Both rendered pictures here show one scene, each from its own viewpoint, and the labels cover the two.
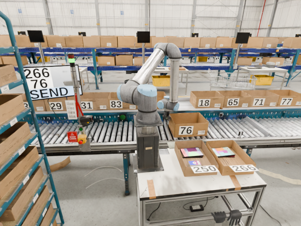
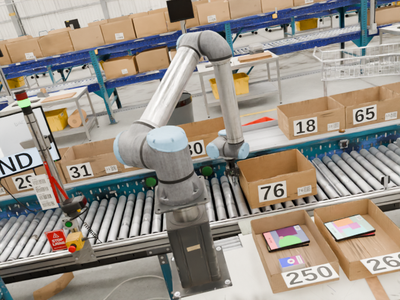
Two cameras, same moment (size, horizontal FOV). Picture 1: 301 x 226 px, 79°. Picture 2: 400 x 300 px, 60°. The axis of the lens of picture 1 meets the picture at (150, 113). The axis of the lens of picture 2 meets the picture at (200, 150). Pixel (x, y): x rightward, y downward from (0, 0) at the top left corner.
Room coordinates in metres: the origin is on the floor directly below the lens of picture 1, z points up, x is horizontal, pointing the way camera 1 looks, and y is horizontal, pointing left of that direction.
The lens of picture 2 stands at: (0.10, -0.21, 1.91)
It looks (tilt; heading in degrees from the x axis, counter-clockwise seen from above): 24 degrees down; 5
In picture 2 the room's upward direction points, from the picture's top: 11 degrees counter-clockwise
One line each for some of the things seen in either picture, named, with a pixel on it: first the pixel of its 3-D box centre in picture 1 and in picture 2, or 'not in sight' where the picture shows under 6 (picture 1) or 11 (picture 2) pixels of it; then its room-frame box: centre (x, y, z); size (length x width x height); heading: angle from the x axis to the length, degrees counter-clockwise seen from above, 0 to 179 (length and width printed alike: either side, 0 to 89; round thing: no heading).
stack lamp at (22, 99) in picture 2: (71, 58); (22, 99); (1.63, 0.69, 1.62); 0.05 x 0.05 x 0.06
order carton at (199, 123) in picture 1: (187, 124); (275, 177); (1.94, -0.44, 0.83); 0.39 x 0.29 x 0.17; 98
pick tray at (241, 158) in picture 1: (228, 155); (360, 235); (1.37, -0.72, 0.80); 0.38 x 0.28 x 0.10; 5
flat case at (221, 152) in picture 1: (222, 151); (348, 227); (1.47, -0.70, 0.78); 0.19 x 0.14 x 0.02; 100
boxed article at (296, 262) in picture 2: (194, 164); (291, 265); (1.27, -0.39, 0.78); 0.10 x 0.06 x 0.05; 96
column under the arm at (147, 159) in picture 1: (147, 147); (193, 243); (1.33, 0.03, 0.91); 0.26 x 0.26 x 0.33; 8
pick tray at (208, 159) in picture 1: (194, 156); (290, 247); (1.36, -0.40, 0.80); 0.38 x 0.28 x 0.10; 6
